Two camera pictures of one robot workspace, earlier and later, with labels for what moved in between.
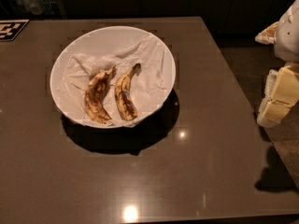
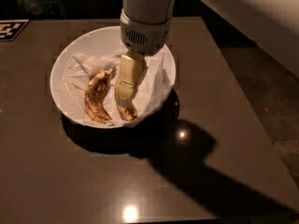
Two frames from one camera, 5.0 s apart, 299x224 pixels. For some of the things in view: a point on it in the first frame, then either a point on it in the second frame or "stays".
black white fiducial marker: x=9 y=29 stays
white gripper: x=288 y=36 -> x=147 y=36
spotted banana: x=93 y=96 stays
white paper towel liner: x=149 y=87 stays
